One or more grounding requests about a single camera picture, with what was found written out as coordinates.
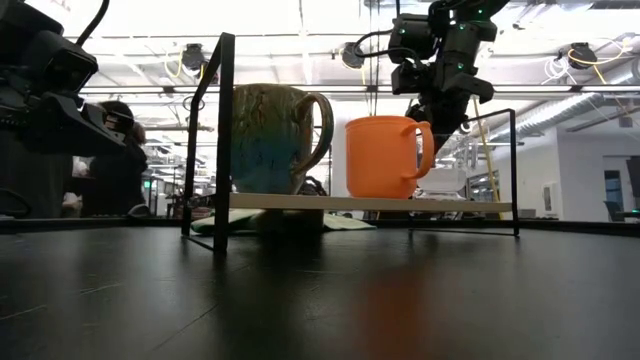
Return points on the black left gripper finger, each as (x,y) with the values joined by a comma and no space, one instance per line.
(95,116)
(75,135)

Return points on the orange plastic mug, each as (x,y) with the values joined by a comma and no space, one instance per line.
(382,160)

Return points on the green blue ceramic mug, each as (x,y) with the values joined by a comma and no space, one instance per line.
(270,145)

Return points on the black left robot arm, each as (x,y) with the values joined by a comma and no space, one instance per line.
(20,20)

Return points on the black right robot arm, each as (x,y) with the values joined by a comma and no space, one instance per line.
(415,35)

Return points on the clear plastic container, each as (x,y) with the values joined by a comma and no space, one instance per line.
(445,182)

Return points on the person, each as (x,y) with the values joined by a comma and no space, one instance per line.
(120,180)

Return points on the black round hanging lamp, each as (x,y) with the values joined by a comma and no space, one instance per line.
(350,60)
(582,55)
(192,57)

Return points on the light green cloth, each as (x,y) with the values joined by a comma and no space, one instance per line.
(345,222)

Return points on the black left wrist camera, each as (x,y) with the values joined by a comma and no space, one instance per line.
(65,65)

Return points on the wooden shelf with black frame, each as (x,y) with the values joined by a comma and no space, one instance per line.
(375,204)

